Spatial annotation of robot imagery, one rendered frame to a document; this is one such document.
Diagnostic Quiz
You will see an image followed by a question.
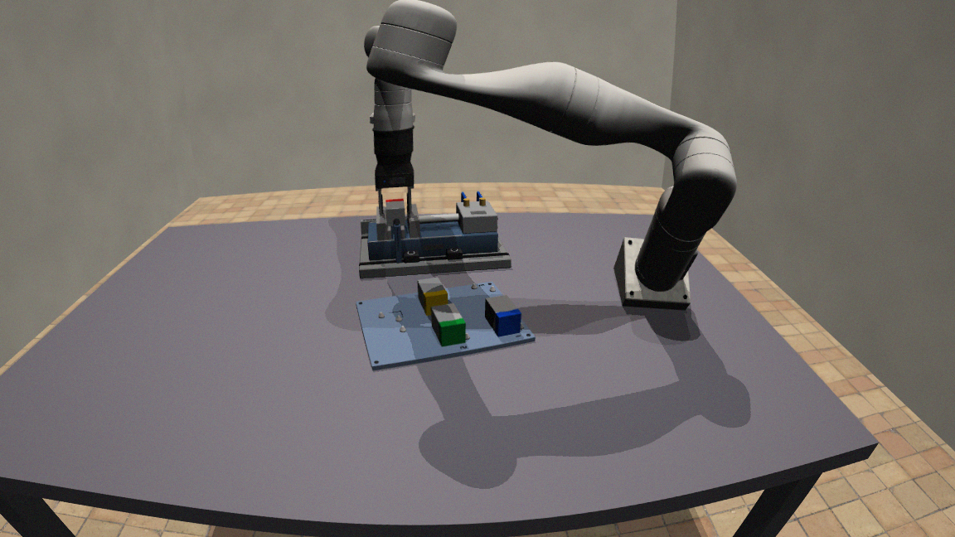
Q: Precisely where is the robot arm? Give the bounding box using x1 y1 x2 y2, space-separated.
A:
364 0 737 292

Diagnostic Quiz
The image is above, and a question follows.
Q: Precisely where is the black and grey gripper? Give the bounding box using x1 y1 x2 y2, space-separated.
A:
370 102 415 214

